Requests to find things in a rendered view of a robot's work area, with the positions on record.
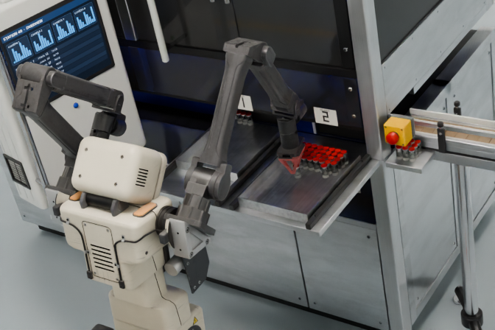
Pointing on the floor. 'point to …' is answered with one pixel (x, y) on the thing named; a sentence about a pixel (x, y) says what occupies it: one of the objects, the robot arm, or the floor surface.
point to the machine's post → (376, 135)
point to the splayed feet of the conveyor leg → (465, 314)
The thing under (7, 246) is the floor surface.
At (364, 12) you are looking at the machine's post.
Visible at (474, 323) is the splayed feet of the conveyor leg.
